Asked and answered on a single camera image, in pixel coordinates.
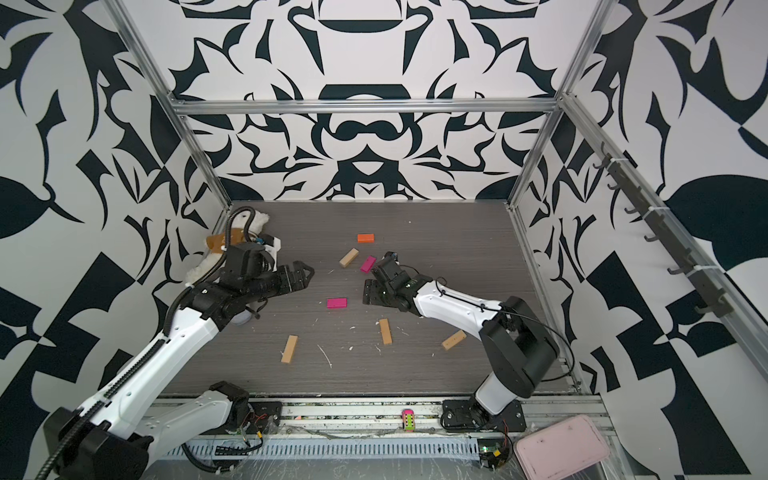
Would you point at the white cable duct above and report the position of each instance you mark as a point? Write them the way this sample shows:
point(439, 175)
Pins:
point(454, 448)

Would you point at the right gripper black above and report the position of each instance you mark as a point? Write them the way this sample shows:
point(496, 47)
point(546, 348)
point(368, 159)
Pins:
point(369, 292)

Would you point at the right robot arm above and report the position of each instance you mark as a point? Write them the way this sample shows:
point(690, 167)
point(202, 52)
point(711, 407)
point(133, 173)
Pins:
point(519, 347)

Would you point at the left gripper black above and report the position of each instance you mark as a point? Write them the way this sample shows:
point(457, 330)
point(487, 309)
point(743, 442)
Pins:
point(303, 282)

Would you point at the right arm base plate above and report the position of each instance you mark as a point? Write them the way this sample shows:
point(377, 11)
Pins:
point(464, 416)

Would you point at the green circuit board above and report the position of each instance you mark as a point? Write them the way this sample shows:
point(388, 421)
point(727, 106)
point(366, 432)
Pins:
point(493, 453)

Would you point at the wall hook rail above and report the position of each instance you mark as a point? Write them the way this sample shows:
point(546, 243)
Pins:
point(689, 260)

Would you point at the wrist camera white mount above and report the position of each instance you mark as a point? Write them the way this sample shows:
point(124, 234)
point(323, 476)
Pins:
point(271, 247)
point(387, 268)

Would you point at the pink tray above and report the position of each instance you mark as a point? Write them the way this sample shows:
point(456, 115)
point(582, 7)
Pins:
point(562, 449)

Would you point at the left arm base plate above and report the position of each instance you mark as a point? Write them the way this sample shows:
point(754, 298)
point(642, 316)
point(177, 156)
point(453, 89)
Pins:
point(254, 416)

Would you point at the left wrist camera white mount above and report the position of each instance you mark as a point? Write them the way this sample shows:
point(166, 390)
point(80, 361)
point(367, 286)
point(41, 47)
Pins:
point(271, 247)

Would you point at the natural wood block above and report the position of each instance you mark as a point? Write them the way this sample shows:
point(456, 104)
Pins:
point(348, 258)
point(386, 333)
point(454, 340)
point(289, 350)

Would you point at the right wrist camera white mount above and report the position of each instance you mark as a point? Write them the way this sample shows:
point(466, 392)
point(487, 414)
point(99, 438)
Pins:
point(387, 268)

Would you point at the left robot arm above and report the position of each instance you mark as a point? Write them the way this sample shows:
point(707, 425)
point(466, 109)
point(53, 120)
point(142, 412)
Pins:
point(108, 435)

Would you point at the magenta block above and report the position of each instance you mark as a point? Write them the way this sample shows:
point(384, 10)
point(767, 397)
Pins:
point(368, 264)
point(337, 303)

